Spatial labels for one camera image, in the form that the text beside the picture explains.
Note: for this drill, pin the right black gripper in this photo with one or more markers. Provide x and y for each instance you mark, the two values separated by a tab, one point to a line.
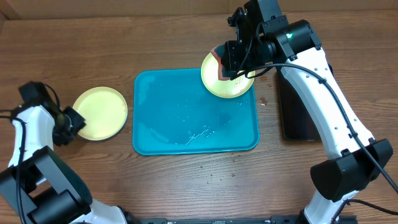
233	60

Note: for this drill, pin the red and green sponge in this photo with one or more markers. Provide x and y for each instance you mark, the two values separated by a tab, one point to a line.
218	52

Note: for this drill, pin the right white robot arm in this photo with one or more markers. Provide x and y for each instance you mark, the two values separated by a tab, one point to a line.
266	40

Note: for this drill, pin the teal plastic tray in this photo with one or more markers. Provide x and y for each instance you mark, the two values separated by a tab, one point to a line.
174	113

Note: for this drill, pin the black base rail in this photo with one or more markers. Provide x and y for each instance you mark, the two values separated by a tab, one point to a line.
276	219

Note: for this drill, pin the black rectangular tray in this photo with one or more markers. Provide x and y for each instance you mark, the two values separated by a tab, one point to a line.
297	125

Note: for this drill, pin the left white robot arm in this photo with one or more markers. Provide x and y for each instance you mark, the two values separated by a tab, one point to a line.
38	185

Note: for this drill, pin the yellow-green plate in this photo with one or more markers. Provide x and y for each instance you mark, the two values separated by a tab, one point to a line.
105	112
222	88

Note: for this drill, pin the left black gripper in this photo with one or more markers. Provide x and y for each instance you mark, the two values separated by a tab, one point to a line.
79	124

